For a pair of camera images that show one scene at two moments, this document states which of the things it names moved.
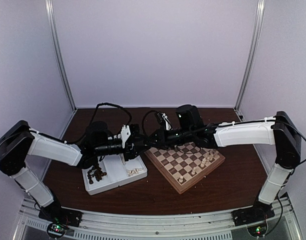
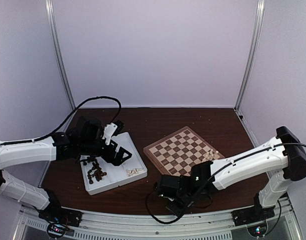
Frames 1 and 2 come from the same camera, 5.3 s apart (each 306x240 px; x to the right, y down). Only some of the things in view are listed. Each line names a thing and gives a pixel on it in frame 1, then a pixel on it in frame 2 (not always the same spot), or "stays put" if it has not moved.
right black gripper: x=161 y=141 to x=176 y=211
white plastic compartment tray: x=118 y=174 stays put
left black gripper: x=133 y=153 to x=116 y=161
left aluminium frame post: x=49 y=5 stays put
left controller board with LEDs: x=55 y=230 stays put
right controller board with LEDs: x=258 y=230 stays put
